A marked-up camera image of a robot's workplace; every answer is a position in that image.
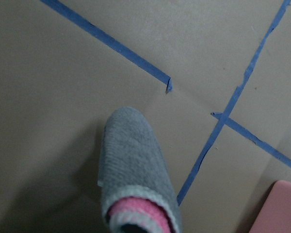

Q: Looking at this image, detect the grey and pink cloth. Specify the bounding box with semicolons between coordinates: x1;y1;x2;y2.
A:
98;107;182;233

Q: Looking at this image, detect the pink plastic bin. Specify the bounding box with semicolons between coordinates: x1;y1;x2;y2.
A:
236;180;291;233

